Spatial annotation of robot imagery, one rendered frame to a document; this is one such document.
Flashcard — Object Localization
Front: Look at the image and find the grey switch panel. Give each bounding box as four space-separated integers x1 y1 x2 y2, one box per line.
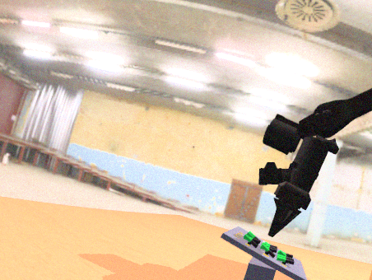
221 226 307 280

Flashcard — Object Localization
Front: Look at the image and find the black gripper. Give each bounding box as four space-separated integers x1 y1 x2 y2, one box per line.
268 157 320 237

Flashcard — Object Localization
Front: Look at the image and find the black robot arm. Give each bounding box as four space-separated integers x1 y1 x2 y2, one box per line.
258 88 372 185

